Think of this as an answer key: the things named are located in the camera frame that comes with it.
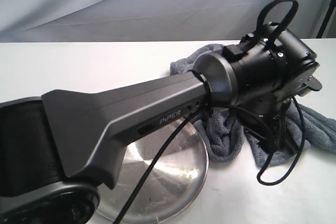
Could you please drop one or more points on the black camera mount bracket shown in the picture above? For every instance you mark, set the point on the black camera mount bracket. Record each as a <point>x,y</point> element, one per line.
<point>312,84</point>

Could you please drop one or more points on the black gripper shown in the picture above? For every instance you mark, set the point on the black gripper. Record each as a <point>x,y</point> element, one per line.
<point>269,104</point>

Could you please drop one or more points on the round stainless steel plate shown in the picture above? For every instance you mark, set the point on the round stainless steel plate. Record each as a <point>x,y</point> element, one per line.
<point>173,184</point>

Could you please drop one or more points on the grey fabric backdrop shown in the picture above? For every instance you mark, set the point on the grey fabric backdrop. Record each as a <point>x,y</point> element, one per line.
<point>142,20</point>

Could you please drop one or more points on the black stand pole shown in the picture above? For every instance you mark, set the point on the black stand pole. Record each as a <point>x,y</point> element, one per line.
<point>327,15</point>

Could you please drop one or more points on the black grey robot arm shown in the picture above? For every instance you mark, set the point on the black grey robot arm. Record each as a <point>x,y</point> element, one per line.
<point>58,148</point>

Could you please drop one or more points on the grey-blue fluffy towel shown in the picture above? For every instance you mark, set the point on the grey-blue fluffy towel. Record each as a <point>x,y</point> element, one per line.
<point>224,135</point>

